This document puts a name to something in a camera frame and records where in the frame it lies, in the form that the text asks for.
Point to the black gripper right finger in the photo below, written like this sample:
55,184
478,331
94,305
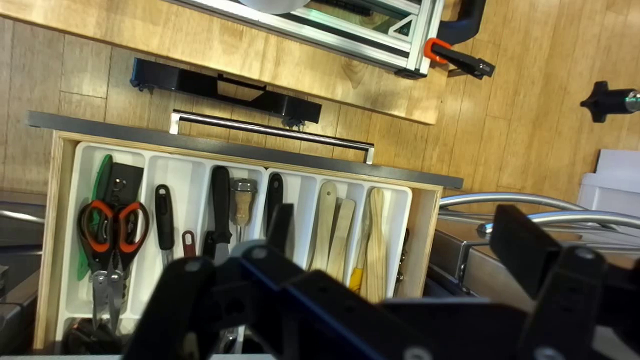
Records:
563,306

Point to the orange and black clamp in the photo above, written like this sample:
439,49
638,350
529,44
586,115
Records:
460,58

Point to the orange and black scissors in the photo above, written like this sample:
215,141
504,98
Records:
97,240

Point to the dark blue clamp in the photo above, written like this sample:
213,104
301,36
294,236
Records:
467,23

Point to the long wooden spoon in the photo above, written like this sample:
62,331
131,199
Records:
376,240

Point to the metal and brown tool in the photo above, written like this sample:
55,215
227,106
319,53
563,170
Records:
242,197

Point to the black spatula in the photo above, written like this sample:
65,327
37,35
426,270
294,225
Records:
280,222

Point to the black bracket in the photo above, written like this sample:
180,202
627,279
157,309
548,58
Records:
200,83

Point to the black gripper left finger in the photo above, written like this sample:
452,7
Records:
166,306

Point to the white box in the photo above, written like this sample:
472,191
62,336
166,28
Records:
613,182

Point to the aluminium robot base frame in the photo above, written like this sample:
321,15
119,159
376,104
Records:
346,36

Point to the black knob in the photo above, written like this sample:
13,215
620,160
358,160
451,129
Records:
603,101

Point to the white and brown spatula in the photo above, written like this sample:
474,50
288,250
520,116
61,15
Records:
324,226

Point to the wooden spatula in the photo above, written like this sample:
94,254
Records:
343,233

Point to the wooden kitchen drawer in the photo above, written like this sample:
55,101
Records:
57,267

